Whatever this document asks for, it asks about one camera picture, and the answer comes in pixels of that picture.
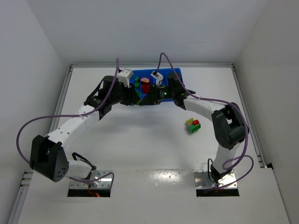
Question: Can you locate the red flower lego brick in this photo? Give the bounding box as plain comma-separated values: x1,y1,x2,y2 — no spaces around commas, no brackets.
140,77,150,84

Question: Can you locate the small lego block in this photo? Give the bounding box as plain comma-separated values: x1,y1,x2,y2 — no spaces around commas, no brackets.
185,118,201,134

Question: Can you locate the blue plastic sorting bin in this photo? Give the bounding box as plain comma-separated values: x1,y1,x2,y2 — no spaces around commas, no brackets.
129,68,183,104

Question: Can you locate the metal base plate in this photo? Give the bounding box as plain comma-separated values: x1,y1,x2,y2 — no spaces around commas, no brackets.
69,170,114,190
194,170,238,189

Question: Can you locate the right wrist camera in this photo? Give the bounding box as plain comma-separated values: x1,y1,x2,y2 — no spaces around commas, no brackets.
151,71,164,87

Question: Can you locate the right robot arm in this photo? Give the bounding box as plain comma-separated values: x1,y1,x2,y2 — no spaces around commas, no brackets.
139,71,249,182

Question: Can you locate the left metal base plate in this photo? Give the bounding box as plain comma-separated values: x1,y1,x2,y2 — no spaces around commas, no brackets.
69,170,114,190

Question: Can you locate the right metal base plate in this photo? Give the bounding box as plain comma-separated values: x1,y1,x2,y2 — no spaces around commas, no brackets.
194,170,238,189

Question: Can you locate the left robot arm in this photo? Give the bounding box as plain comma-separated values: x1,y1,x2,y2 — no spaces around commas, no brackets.
29,74,140,182

